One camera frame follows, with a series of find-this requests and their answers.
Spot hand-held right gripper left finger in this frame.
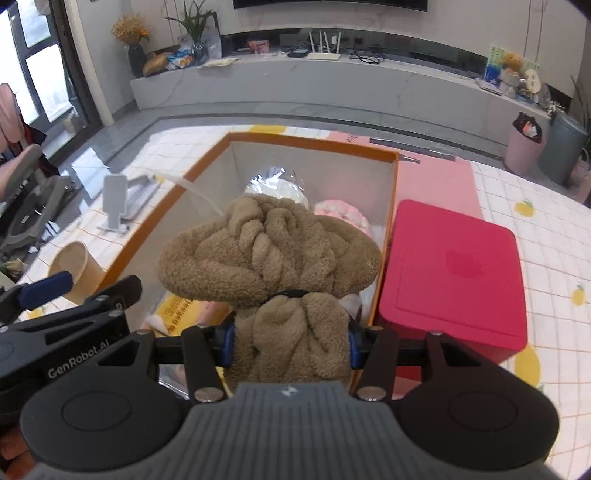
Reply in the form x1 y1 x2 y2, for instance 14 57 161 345
92 323 237 404

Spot snake plant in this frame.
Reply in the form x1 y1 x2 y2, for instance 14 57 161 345
570 76 591 116

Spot brown round ornament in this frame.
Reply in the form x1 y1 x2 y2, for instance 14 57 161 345
142 52 174 77

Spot red box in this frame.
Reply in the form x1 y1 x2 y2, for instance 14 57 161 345
374 199 529 384

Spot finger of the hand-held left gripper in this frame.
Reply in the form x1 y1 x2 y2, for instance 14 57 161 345
0 275 142 344
0 271 75 326

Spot dark vase with dried flowers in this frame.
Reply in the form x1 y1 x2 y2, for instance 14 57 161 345
111 13 152 78

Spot pink woven basket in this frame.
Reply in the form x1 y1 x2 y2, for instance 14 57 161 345
570 148 591 190

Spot black cables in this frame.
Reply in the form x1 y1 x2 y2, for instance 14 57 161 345
348 45 386 63

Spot white marble tv cabinet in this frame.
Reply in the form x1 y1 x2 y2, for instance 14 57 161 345
129 28 555 139

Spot green plant in glass vase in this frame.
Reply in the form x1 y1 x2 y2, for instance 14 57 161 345
164 0 218 65

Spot grey phone stand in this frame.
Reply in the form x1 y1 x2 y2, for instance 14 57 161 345
102 173 160 234

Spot grey chair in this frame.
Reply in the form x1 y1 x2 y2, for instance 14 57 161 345
0 143 77 259

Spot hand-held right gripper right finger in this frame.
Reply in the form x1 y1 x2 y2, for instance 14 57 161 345
348 326 502 404

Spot orange cardboard box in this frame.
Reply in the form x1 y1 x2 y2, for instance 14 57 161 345
95 131 400 402

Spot pink table mat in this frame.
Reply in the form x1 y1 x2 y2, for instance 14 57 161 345
286 129 483 232

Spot white plastic bag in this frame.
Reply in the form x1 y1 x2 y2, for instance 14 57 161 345
203 23 223 60

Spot black television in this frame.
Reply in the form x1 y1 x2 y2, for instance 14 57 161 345
232 0 428 12

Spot lemon print checked tablecloth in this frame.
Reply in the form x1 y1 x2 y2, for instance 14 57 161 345
14 124 591 462

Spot brown paper cup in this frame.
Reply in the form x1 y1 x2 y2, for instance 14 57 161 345
48 241 107 305

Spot pink trash bin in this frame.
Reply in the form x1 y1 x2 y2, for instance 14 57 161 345
504 112 546 176

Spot plastic-wrapped white bundle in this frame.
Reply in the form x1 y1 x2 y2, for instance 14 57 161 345
242 166 310 208

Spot white router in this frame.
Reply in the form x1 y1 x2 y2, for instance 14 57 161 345
307 30 343 62

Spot white plastic tube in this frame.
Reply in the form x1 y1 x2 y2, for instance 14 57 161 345
152 173 227 217

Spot pink and white crocheted piece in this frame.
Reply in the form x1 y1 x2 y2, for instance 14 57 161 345
314 199 374 241

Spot brown plush towel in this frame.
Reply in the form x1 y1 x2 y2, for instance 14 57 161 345
157 194 383 386

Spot grey trash bin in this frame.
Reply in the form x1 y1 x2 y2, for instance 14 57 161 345
538 111 589 186

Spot yellow snack packet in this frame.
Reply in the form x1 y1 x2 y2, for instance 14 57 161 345
145 295 236 337

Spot green printed poster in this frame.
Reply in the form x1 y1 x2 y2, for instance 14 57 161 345
482 44 541 86

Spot blue snack packet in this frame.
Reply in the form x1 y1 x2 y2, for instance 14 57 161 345
167 48 197 70

